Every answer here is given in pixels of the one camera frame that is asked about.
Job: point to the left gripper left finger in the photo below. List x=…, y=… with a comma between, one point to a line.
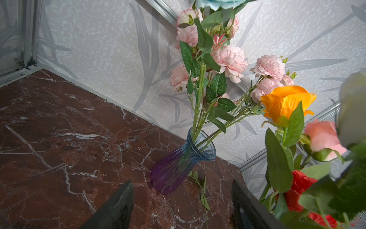
x=116, y=212

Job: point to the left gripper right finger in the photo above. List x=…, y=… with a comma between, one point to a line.
x=249, y=212

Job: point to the purple blue glass vase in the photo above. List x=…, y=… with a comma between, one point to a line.
x=169, y=172

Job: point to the small pink rose stem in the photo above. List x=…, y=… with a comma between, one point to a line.
x=320, y=142

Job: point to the orange rose stem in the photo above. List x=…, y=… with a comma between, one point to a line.
x=286, y=108

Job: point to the pink ranunculus stem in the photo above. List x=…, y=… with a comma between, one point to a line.
x=271, y=73

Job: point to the pink white carnation stem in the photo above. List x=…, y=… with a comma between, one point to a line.
x=186, y=28

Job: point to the pale green hydrangea stem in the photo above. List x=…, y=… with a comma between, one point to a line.
x=216, y=4

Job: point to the white rosebud stem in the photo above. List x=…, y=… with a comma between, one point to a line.
x=345, y=197

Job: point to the pink peony stem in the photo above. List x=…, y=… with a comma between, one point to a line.
x=205, y=75

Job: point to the pink rose bouquet stem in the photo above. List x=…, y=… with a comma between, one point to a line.
x=222, y=35

